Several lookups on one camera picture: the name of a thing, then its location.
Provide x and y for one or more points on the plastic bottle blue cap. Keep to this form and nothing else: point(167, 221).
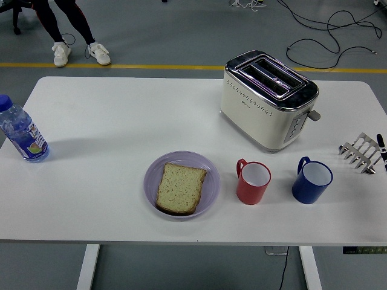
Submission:
point(25, 133)

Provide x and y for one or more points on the cream and chrome toaster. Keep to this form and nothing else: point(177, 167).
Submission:
point(251, 121)

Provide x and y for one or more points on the black office chair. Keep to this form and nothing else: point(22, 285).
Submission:
point(13, 12)

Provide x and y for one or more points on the white table leg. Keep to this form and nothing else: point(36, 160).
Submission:
point(87, 269)
point(311, 269)

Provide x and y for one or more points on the yellow floor tape line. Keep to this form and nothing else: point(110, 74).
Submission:
point(166, 66)

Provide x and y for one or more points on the metal toast rack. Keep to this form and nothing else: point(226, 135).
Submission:
point(361, 151)

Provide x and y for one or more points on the black table control panel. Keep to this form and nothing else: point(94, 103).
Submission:
point(366, 250)

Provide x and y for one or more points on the person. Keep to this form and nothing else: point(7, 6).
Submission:
point(62, 54)

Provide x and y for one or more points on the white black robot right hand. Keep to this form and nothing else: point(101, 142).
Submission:
point(383, 151)

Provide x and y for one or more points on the purple plate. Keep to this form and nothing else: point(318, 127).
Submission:
point(151, 187)

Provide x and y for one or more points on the slice of bread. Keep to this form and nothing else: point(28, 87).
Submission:
point(180, 188)

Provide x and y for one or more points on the grey box under table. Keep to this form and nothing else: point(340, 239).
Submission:
point(275, 250)

